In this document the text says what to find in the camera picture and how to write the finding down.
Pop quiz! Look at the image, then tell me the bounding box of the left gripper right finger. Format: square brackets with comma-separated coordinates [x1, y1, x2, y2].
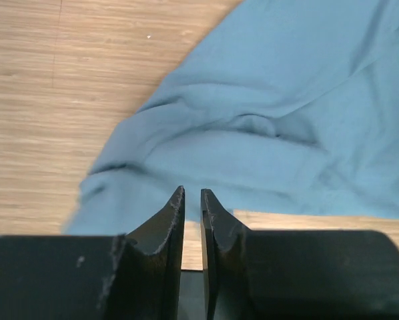
[201, 189, 399, 319]

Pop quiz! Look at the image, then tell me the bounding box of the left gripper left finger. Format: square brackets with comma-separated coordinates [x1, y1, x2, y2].
[0, 187, 185, 319]

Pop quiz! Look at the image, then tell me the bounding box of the blue-grey t shirt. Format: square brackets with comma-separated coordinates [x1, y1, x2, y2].
[65, 1, 399, 235]

